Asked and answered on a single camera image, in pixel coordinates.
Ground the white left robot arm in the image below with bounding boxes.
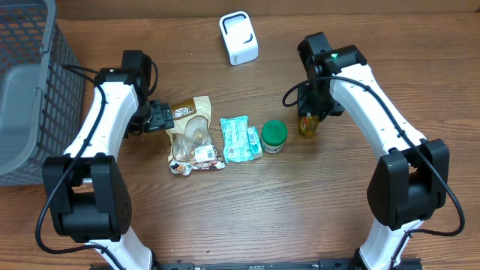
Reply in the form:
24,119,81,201
34,50,174,269

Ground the green lid jar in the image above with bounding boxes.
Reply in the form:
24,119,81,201
260,120,288,153

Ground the brown snack packet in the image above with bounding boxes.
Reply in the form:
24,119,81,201
166,96,225,176

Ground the white barcode scanner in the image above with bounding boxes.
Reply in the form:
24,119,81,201
219,11,259,66

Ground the yellow bottle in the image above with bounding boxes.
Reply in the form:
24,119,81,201
298,112,320,139

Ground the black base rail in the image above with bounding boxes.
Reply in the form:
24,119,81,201
89,256,425,270

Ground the teal tissue pack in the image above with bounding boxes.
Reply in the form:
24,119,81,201
247,127,263,159

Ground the light blue wipes pack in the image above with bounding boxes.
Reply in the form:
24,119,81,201
220,115,254,164

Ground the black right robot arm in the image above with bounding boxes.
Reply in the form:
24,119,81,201
297,32,449,269

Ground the dark grey plastic basket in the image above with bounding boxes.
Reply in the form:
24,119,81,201
1,0,85,186

